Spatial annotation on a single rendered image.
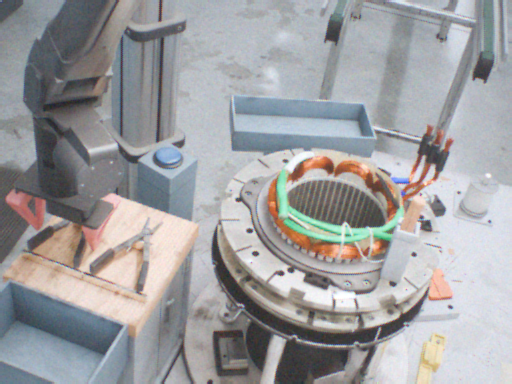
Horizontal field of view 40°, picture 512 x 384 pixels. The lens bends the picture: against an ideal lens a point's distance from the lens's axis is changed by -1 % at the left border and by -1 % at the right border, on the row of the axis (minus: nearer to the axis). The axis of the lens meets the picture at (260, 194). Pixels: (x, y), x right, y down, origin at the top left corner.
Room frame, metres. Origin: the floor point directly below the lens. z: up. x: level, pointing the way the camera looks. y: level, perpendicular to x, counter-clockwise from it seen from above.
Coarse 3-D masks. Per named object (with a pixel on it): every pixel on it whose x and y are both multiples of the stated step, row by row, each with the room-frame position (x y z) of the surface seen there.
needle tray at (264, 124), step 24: (240, 96) 1.05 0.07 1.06; (264, 96) 1.06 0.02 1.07; (240, 120) 1.03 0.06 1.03; (264, 120) 1.05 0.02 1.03; (288, 120) 1.06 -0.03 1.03; (312, 120) 1.07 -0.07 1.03; (336, 120) 1.09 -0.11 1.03; (360, 120) 1.09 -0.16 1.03; (240, 144) 0.95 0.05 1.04; (264, 144) 0.96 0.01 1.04; (288, 144) 0.97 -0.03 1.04; (312, 144) 0.98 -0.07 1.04; (336, 144) 0.98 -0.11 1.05; (360, 144) 0.99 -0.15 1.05
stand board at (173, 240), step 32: (128, 224) 0.69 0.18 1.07; (192, 224) 0.71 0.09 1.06; (64, 256) 0.61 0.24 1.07; (96, 256) 0.62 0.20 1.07; (128, 256) 0.63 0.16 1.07; (160, 256) 0.64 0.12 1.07; (64, 288) 0.56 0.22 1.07; (96, 288) 0.57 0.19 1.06; (160, 288) 0.59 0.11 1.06; (128, 320) 0.53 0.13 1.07
